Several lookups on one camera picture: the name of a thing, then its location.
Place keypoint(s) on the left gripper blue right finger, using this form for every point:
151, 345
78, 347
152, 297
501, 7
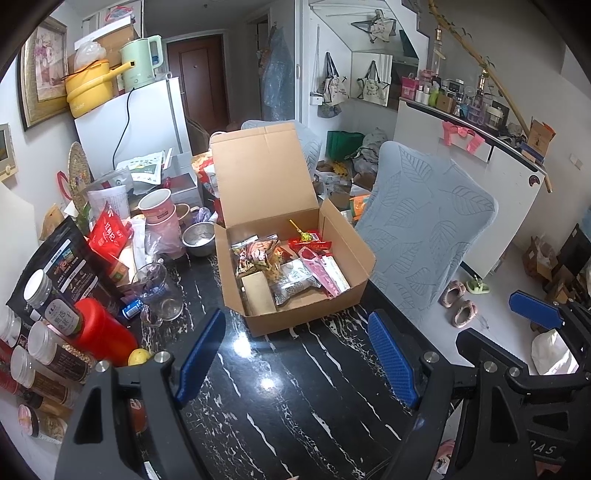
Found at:
398, 356

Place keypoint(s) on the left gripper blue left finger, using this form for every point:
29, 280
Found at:
194, 354

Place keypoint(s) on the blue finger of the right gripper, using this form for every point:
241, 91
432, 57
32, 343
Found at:
537, 311

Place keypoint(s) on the small brown cardboard box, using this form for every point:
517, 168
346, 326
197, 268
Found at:
258, 297

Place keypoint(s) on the brown green meat snack packet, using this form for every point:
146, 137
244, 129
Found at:
253, 254

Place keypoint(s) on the white patterned snack pouch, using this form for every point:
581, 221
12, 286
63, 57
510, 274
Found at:
294, 278

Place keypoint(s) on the pink rose cone packet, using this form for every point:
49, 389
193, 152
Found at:
313, 262

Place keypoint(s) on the red gold-lettered snack packet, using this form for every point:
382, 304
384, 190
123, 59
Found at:
317, 245

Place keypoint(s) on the red white long snack packet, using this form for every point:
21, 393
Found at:
335, 273

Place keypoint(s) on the green lollipop yellow stick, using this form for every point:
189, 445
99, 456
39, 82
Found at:
299, 229

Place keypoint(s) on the yellow lemon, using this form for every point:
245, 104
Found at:
138, 356

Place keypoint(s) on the clear glass measuring jug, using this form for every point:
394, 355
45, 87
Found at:
160, 296

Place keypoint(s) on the green slipper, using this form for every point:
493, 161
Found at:
477, 286

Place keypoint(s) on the pink slipper near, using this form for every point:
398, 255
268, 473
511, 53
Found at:
465, 314

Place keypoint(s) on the pink slipper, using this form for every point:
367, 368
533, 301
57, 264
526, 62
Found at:
465, 314
453, 292

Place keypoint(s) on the red plastic container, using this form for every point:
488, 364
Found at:
102, 336

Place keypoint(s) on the pink slipper far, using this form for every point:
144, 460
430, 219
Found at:
453, 292

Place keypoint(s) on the steel bowl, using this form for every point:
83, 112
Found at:
199, 239

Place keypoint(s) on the pink paper cup stack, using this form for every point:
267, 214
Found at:
162, 230

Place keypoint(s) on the open cardboard box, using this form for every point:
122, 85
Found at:
265, 188

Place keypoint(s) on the red foil bag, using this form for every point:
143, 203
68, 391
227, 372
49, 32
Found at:
109, 235

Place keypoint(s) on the black printed box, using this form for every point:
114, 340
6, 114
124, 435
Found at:
74, 269

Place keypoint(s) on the grey leaf-pattern covered chair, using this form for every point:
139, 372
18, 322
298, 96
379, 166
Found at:
423, 216

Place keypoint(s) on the orange snack bag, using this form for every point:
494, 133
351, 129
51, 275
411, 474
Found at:
357, 206

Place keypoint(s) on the woven round mat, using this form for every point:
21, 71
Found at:
79, 175

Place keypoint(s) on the green bag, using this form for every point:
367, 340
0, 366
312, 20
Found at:
341, 144

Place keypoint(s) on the white refrigerator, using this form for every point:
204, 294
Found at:
144, 121

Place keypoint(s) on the white tote bag right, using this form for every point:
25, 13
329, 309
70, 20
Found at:
374, 86

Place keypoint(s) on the white tote bag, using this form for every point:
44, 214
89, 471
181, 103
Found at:
332, 92
374, 86

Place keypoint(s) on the white tote bag left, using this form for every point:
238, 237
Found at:
332, 92

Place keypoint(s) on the yellow pot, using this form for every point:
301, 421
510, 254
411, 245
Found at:
91, 86

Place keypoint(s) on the dark brown door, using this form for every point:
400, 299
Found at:
198, 63

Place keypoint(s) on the light green electric kettle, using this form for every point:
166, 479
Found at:
146, 55

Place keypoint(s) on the framed flower picture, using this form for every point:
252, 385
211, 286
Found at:
42, 68

